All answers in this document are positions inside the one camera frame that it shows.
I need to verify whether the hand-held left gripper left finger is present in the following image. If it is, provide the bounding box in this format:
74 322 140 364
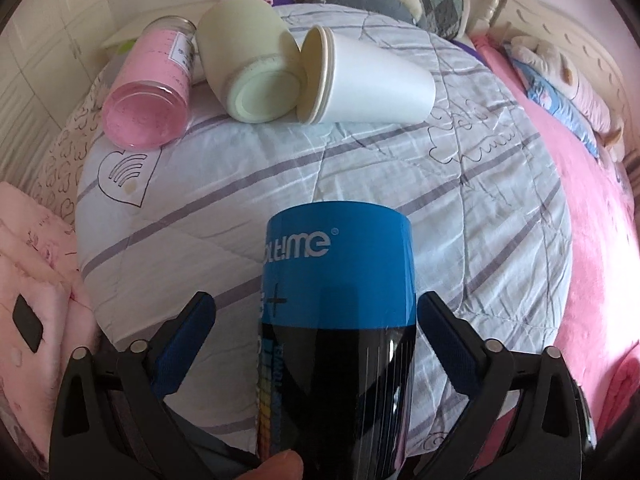
49 290 262 480

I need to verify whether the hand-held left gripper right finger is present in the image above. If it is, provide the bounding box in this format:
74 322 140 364
414 290 597 480

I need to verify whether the blue and black cup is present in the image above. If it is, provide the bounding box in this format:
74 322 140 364
255 203 419 480

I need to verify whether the white paper cup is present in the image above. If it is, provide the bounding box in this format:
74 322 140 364
314 27 437 125
298 25 329 126

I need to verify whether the cream ceramic cup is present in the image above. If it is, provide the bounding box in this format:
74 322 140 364
194 0 304 124

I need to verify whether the person's right hand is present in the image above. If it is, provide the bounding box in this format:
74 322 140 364
239 450 305 480

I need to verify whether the black rectangular patch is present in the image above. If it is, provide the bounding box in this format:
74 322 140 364
11 294 45 354

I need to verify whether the folded pale pink blanket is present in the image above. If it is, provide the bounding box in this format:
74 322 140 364
0 180 102 443

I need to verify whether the pink fleece blanket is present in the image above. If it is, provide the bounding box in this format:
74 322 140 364
469 34 640 443

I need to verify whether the white quilt with purple stripes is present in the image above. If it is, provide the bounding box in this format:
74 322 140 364
75 2 574 463

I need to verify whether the heart print bedsheet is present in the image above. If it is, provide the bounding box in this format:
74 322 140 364
37 55 132 233

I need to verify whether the pink glass jar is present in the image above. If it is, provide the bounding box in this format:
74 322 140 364
101 16 197 150

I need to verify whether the blue printed pillow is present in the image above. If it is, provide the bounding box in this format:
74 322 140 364
504 44 601 160

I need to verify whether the cream plush toy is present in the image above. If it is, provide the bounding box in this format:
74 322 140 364
509 34 624 147

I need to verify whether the white wardrobe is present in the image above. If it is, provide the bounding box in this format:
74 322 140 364
0 0 132 188

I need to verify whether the cream bed headboard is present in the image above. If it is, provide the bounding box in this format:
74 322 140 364
500 0 640 163

